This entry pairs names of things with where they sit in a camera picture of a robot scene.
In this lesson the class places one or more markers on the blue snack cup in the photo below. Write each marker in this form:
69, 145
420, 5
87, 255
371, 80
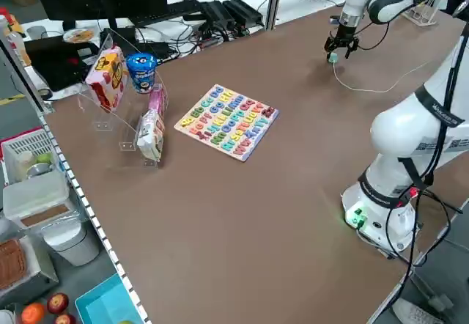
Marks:
141, 71

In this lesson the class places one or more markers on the aluminium frame post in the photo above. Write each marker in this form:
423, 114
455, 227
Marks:
25, 78
275, 1

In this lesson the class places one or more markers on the red apple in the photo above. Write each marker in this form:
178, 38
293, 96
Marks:
58, 302
65, 319

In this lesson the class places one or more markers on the tape roll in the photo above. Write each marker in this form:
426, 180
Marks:
44, 92

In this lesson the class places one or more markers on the white phone charger adapter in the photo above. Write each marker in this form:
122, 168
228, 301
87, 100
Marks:
333, 58

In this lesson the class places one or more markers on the black keyboard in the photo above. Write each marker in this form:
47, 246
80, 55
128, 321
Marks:
165, 11

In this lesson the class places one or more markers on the slotted table edge rail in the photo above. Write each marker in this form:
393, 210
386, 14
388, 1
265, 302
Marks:
91, 221

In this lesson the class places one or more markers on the colourful alphabet puzzle board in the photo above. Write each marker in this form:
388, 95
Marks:
225, 122

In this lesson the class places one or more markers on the orange fruit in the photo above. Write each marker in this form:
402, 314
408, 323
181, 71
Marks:
33, 313

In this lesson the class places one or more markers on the translucent lidded plastic container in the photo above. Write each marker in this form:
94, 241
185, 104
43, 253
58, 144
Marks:
36, 195

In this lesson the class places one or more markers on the plate of food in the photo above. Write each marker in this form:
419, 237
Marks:
78, 35

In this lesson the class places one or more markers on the brown bread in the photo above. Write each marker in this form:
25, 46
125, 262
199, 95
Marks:
11, 265

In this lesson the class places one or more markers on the grey metal box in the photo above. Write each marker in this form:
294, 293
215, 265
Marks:
40, 276

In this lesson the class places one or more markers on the black bag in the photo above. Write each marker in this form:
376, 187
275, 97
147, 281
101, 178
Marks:
58, 63

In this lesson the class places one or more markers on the black ribbed power supply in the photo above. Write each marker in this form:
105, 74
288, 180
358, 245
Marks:
243, 10
216, 14

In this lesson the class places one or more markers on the blue plastic tray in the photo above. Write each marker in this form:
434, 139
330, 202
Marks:
102, 302

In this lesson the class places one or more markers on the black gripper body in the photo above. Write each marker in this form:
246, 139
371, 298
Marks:
346, 33

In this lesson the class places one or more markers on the white snack packet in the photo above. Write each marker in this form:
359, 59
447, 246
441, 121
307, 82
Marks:
150, 137

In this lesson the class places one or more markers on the pink yellow snack box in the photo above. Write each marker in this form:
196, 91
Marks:
108, 78

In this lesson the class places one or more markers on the grey white shoe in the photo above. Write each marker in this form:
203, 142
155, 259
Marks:
417, 313

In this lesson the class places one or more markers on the grey cup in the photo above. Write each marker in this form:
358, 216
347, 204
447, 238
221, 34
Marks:
36, 32

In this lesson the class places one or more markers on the pink snack packet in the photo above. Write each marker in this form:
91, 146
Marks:
158, 100

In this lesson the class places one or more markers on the white plastic basket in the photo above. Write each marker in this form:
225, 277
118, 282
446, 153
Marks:
22, 144

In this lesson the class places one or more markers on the clear acrylic shelf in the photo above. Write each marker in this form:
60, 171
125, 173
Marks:
104, 126

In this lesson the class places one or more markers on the white waste bin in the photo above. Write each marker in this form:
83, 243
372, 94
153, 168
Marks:
69, 243

